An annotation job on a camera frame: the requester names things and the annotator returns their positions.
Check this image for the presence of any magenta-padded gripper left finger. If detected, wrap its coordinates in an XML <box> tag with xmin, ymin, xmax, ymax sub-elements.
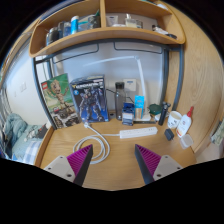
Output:
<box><xmin>43</xmin><ymin>143</ymin><xmax>94</xmax><ymax>187</ymax></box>

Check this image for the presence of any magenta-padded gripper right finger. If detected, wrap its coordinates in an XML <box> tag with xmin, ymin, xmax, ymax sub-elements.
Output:
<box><xmin>134</xmin><ymin>143</ymin><xmax>184</xmax><ymax>185</ymax></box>

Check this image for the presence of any black charger block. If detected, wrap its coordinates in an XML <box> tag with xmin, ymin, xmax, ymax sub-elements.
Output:
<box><xmin>164</xmin><ymin>128</ymin><xmax>175</xmax><ymax>142</ymax></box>

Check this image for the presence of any white power strip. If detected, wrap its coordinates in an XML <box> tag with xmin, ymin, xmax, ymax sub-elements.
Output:
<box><xmin>119</xmin><ymin>125</ymin><xmax>159</xmax><ymax>140</ymax></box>

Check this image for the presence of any small clear plastic box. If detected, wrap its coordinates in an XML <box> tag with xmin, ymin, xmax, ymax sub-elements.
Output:
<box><xmin>179</xmin><ymin>133</ymin><xmax>195</xmax><ymax>150</ymax></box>

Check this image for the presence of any white bottle with red pump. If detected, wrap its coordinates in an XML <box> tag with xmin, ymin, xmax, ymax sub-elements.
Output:
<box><xmin>175</xmin><ymin>105</ymin><xmax>195</xmax><ymax>139</ymax></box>

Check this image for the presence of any white mug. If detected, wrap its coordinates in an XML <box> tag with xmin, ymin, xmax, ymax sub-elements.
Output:
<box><xmin>166</xmin><ymin>110</ymin><xmax>183</xmax><ymax>130</ymax></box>

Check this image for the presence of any black electric shaver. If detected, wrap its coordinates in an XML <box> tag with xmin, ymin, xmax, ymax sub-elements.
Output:
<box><xmin>157</xmin><ymin>101</ymin><xmax>172</xmax><ymax>127</ymax></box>

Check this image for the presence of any small blue open carton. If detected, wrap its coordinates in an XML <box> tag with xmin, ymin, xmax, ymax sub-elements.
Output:
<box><xmin>121</xmin><ymin>102</ymin><xmax>136</xmax><ymax>127</ymax></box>

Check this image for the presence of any dark green round container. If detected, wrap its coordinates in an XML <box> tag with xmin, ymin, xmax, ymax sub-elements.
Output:
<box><xmin>148</xmin><ymin>103</ymin><xmax>163</xmax><ymax>117</ymax></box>

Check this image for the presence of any bed with bedding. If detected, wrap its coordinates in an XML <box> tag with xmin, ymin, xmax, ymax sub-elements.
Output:
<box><xmin>0</xmin><ymin>111</ymin><xmax>49</xmax><ymax>166</ymax></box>

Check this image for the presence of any tall light blue carton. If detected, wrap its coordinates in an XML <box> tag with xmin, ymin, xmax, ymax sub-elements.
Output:
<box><xmin>133</xmin><ymin>95</ymin><xmax>146</xmax><ymax>120</ymax></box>

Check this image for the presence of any blue robot model kit box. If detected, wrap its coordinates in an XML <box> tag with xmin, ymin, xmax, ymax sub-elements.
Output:
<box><xmin>69</xmin><ymin>74</ymin><xmax>110</xmax><ymax>124</ymax></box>

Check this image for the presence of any green figure building set box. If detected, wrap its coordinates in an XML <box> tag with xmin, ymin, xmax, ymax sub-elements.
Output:
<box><xmin>40</xmin><ymin>73</ymin><xmax>82</xmax><ymax>130</ymax></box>

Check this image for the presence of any dark clear water bottle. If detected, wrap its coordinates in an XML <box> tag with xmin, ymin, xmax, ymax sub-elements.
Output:
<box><xmin>114</xmin><ymin>81</ymin><xmax>127</xmax><ymax>120</ymax></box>

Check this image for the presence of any white desk lamp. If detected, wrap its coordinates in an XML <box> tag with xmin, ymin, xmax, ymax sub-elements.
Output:
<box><xmin>83</xmin><ymin>54</ymin><xmax>153</xmax><ymax>123</ymax></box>

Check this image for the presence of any wooden shelf unit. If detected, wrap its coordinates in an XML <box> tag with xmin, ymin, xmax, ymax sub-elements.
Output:
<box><xmin>28</xmin><ymin>0</ymin><xmax>187</xmax><ymax>59</ymax></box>

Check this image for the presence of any white power strip cable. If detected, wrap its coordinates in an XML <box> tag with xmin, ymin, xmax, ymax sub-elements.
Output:
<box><xmin>72</xmin><ymin>121</ymin><xmax>122</xmax><ymax>165</ymax></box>

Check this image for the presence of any white wall device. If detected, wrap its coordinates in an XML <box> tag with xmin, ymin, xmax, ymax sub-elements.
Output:
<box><xmin>122</xmin><ymin>78</ymin><xmax>138</xmax><ymax>93</ymax></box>

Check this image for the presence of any dark metal desk frame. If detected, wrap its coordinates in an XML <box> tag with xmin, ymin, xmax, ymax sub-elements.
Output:
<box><xmin>31</xmin><ymin>38</ymin><xmax>185</xmax><ymax>129</ymax></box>

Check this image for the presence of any white wall socket plate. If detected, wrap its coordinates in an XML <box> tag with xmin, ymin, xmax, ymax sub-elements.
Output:
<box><xmin>18</xmin><ymin>81</ymin><xmax>28</xmax><ymax>94</ymax></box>

